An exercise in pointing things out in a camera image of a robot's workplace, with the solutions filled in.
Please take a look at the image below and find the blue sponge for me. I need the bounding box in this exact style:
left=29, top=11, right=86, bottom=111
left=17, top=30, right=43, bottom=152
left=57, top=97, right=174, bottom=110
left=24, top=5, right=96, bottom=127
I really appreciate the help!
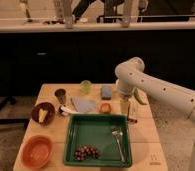
left=101, top=85, right=112, bottom=100

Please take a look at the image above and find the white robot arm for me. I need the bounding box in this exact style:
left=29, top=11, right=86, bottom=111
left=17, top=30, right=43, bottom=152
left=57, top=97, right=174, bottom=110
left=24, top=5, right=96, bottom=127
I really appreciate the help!
left=115, top=57, right=195, bottom=171

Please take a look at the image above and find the green plastic tray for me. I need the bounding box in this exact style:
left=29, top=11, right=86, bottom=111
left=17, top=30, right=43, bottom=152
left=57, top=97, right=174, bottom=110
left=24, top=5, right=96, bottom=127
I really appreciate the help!
left=63, top=114, right=132, bottom=168

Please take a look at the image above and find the green chili pepper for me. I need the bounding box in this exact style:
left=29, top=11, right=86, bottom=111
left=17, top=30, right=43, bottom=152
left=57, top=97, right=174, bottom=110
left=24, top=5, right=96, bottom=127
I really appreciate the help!
left=134, top=88, right=147, bottom=105

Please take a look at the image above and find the orange peach fruit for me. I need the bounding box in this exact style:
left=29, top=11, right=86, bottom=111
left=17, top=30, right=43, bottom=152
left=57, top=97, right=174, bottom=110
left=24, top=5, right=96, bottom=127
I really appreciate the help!
left=100, top=103, right=112, bottom=113

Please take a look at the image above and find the metal fork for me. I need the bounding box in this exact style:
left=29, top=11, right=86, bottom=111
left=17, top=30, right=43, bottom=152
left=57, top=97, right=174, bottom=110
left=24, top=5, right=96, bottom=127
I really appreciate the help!
left=111, top=127, right=125, bottom=162

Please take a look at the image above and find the light blue cloth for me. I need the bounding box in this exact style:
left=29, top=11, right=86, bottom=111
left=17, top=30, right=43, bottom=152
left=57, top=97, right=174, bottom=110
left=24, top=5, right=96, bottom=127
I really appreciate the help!
left=71, top=97, right=97, bottom=113

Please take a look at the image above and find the green plastic cup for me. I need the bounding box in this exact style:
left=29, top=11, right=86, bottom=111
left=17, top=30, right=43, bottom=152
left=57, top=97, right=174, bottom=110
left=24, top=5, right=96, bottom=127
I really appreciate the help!
left=80, top=80, right=92, bottom=94

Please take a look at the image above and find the wooden table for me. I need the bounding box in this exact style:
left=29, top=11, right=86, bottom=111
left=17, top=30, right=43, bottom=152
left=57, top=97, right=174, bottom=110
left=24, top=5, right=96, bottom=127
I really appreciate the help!
left=13, top=84, right=168, bottom=171

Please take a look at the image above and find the white spoon with black end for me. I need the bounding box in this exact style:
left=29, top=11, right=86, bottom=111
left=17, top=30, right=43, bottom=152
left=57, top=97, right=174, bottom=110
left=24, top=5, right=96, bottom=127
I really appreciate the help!
left=59, top=105, right=77, bottom=116

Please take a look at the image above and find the bunch of red grapes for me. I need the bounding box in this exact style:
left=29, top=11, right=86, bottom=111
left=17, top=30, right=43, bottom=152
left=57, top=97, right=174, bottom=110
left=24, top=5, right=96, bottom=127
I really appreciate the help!
left=74, top=145, right=100, bottom=161

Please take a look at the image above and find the small metal cup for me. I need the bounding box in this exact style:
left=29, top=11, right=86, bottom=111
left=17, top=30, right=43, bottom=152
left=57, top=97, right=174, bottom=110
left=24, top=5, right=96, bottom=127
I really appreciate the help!
left=55, top=89, right=66, bottom=105

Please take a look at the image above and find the yellow cheese wedge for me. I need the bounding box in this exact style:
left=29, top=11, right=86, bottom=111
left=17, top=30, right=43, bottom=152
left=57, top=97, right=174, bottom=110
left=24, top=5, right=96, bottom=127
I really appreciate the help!
left=39, top=108, right=48, bottom=123

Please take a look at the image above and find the dark brown plate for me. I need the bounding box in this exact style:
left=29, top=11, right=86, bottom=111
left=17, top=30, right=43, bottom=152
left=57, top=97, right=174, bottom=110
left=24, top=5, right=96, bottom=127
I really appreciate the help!
left=31, top=102, right=55, bottom=125

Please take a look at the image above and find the orange plastic bowl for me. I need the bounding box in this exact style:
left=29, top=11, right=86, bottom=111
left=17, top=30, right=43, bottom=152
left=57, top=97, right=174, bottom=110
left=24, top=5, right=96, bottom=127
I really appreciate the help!
left=21, top=135, right=53, bottom=169

